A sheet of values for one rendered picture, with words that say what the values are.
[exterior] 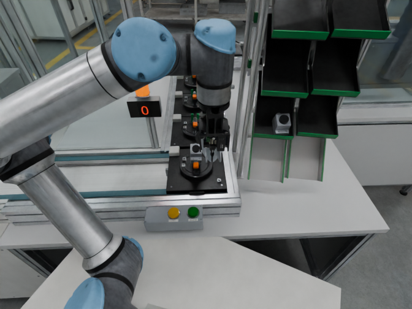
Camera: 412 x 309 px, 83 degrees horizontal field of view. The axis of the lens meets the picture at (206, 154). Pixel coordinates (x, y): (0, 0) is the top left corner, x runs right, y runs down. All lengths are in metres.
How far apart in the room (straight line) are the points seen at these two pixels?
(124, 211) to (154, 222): 0.14
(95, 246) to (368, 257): 1.89
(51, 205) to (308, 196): 0.94
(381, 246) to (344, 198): 1.13
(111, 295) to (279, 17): 0.78
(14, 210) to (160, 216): 0.54
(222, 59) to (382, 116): 1.48
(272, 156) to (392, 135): 1.18
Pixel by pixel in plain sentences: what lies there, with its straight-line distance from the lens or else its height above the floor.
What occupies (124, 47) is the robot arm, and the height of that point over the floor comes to 1.60.
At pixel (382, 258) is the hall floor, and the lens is 2.23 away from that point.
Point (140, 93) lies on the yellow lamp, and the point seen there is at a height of 1.27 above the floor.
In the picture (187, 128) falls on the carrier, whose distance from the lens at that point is 1.17.
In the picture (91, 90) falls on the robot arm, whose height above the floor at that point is 1.55.
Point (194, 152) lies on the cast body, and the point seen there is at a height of 1.09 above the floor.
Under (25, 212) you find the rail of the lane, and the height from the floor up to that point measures 0.95.
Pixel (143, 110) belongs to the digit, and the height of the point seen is 1.20.
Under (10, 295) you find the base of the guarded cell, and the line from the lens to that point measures 1.89.
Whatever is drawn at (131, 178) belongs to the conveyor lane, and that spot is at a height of 0.92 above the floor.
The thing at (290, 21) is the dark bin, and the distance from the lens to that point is 0.72.
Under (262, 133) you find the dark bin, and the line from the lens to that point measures 0.83.
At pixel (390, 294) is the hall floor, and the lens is 2.13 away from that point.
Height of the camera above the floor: 1.71
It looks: 44 degrees down
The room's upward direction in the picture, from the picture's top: straight up
